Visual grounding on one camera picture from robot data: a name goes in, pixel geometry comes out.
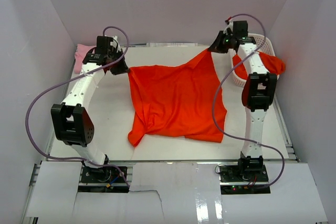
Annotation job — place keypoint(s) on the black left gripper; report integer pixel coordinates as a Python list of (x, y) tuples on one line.
[(122, 69)]

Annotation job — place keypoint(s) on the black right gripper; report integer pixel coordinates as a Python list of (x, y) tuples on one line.
[(216, 46)]

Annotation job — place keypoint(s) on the orange t shirt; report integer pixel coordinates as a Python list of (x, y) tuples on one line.
[(272, 63), (177, 101)]

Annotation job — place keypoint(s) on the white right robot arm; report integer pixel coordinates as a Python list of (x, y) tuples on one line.
[(257, 96)]

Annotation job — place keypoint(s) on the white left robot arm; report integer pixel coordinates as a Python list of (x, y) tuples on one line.
[(72, 123)]

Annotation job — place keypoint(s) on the folded pink t shirt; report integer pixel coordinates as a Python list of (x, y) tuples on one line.
[(79, 55)]

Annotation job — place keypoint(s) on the white perforated plastic basket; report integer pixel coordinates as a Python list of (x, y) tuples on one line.
[(253, 53)]

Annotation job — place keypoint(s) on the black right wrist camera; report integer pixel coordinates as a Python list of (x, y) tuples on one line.
[(240, 28)]

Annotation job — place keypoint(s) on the white paper strip at wall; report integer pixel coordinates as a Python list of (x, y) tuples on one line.
[(171, 44)]

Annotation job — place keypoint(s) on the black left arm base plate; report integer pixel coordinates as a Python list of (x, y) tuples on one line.
[(103, 180)]

